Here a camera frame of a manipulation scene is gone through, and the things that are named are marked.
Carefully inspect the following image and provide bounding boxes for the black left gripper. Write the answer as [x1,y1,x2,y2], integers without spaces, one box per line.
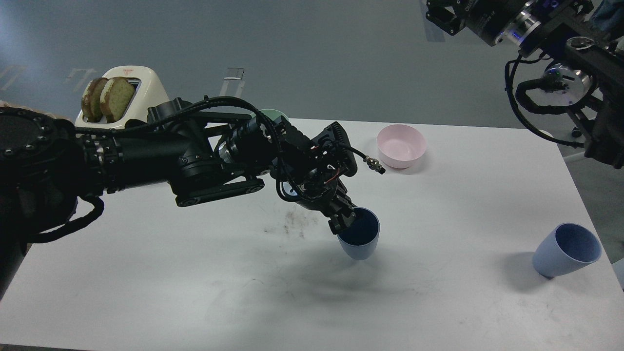
[278,121,357,235]

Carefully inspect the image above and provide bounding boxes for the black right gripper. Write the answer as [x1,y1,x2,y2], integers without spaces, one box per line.
[425,0,537,46]

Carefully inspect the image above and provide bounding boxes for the blue cup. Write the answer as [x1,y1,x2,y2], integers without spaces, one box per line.
[532,223,602,278]
[336,207,381,261]

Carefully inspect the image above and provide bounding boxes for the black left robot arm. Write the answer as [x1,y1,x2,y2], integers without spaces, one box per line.
[1,97,359,294]

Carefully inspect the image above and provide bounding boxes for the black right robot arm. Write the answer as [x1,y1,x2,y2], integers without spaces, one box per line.
[426,0,624,169]

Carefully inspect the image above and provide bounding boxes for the pink bowl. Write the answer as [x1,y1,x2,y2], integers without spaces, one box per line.
[376,124,428,169]

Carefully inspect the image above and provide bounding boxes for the green bowl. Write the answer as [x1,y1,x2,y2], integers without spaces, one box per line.
[259,109,290,121]

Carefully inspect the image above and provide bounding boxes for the dark blue cloth item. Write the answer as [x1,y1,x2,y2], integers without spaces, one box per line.
[590,0,624,38]

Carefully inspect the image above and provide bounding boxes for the cream white toaster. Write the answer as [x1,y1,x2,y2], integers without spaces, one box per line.
[75,66,170,129]

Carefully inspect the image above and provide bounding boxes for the right toast slice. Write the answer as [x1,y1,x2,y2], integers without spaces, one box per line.
[100,77,135,123]

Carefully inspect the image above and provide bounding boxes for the toast slice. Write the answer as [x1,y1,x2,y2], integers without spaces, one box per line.
[81,78,108,123]
[100,77,135,123]

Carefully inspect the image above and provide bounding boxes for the left toast slice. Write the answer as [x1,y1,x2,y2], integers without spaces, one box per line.
[81,78,108,123]

